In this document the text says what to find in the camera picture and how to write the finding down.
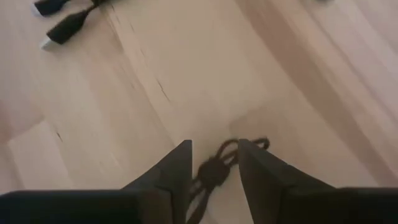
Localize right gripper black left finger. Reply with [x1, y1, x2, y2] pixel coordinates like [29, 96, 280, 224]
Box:
[121, 139, 193, 224]

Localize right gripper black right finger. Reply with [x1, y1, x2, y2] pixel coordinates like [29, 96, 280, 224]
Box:
[238, 138, 337, 224]

